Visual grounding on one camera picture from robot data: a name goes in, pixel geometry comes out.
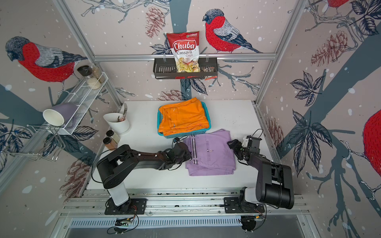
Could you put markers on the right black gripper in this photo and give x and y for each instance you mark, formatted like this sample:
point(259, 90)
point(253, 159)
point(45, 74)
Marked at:
point(235, 148)

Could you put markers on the teal plastic basket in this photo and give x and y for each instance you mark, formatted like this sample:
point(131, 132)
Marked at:
point(193, 131)

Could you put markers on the purple pants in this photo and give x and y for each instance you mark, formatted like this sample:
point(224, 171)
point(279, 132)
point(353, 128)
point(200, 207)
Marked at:
point(210, 154)

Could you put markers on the black lid spice jar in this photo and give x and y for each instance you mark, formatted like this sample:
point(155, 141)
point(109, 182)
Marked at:
point(85, 70)

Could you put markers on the light spice jar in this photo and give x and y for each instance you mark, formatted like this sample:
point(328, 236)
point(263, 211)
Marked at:
point(113, 135)

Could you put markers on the wire cup rack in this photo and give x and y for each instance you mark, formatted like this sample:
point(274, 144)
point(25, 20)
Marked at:
point(31, 142)

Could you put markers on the purple white cup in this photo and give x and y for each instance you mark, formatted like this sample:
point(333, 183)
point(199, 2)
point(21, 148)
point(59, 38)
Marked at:
point(60, 114)

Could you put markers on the glass jar on shelf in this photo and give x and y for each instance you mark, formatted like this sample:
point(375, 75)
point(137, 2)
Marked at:
point(96, 71)

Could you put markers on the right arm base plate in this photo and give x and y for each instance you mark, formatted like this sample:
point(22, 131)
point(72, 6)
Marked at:
point(235, 205)

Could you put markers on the brown spice jar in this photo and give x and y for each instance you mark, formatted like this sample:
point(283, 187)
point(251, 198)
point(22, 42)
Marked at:
point(110, 143)

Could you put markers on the black wall basket shelf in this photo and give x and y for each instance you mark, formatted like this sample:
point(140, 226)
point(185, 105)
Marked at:
point(166, 69)

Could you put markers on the white utensil holder cup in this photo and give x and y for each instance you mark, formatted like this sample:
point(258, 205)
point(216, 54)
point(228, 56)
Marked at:
point(116, 123)

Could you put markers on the orange pants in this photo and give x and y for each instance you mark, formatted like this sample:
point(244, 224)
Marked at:
point(181, 117)

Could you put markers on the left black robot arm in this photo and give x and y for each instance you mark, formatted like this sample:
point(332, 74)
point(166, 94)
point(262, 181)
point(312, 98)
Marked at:
point(115, 167)

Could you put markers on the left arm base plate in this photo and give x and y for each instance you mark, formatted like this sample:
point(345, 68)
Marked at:
point(131, 207)

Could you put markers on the red cassava chips bag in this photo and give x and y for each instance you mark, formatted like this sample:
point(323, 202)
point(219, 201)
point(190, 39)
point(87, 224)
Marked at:
point(185, 48)

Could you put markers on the white wire wall shelf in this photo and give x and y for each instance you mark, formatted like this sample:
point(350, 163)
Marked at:
point(82, 96)

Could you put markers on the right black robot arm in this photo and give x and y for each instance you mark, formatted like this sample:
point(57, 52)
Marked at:
point(274, 184)

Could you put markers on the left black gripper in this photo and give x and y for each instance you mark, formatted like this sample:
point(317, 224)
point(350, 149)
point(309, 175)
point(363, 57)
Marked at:
point(188, 155)

